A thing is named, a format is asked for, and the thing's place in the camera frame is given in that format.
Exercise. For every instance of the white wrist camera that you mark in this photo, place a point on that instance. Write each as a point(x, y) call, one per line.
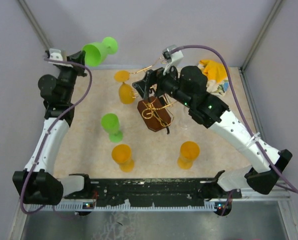
point(172, 59)
point(56, 56)

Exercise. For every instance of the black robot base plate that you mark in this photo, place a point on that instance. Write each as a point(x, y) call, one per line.
point(158, 192)

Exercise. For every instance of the green wine glass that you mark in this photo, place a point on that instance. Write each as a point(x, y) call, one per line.
point(111, 125)
point(96, 52)

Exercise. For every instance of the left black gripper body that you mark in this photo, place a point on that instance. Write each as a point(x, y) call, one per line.
point(68, 76)

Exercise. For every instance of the gold wire wine glass rack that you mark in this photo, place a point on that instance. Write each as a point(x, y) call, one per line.
point(154, 110)

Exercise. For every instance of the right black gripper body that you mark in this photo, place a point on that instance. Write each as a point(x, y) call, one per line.
point(165, 84)

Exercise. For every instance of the crumpled floral yellow cloth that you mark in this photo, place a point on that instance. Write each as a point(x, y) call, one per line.
point(217, 79)

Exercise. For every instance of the orange wine glass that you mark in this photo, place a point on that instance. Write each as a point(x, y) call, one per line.
point(189, 152)
point(125, 92)
point(122, 155)

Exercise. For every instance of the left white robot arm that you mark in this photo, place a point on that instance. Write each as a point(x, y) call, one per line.
point(36, 184)

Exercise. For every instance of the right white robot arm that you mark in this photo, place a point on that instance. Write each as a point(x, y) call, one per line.
point(188, 87)

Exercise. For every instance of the white slotted cable duct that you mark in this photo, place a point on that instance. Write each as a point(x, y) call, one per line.
point(209, 206)

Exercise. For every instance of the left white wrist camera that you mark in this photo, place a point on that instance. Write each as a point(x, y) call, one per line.
point(56, 56)

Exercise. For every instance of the clear wine glass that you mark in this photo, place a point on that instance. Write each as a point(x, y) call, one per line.
point(184, 118)

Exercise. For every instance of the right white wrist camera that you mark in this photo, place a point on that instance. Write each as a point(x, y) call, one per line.
point(172, 59)

